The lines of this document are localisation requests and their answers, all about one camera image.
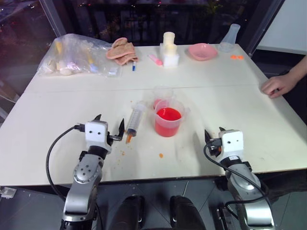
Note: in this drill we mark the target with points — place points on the clear shallow plastic dish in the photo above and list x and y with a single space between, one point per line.
226 47

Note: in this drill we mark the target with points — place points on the blue and white pen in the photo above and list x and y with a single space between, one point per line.
134 65

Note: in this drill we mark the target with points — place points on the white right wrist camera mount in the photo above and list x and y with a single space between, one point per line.
232 143

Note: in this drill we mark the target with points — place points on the clear plastic bag of items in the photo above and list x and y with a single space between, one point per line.
72 56

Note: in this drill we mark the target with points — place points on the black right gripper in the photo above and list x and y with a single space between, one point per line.
215 146

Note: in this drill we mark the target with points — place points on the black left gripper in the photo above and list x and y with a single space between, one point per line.
114 138

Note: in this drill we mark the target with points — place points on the small orange pieces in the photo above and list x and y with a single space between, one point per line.
236 57

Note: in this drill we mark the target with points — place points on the large clear plastic syringe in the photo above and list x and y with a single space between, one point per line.
136 119

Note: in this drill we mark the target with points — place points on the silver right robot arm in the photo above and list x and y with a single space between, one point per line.
247 189

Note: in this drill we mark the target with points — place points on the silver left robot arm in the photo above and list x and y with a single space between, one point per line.
82 177

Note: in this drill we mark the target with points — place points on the crumpled pinkish cloth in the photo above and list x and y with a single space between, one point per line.
121 51

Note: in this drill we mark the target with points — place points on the small orange crumb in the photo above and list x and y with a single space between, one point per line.
161 155

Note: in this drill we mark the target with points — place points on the pink plastic tool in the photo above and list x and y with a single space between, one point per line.
155 59

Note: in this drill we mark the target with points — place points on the small clear zip bag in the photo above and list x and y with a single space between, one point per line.
113 71

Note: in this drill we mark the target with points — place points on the small clear plastic cup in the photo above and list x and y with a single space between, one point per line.
163 93

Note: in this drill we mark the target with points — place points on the beaker with red liquid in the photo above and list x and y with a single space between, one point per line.
168 119

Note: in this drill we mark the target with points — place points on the bystander bare hand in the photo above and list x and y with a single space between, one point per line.
278 85

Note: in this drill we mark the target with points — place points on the pink plastic bowl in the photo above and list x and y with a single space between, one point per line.
202 51

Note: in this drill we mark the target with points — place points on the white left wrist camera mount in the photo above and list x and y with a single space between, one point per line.
96 134

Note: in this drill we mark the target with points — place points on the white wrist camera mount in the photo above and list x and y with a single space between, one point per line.
232 143
96 134

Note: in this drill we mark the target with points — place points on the clear plastic flask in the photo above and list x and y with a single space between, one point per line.
232 33

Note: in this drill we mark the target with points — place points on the bystander forearm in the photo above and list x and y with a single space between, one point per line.
299 70

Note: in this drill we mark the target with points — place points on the white holder with cream cylinders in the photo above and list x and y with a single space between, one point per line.
169 54

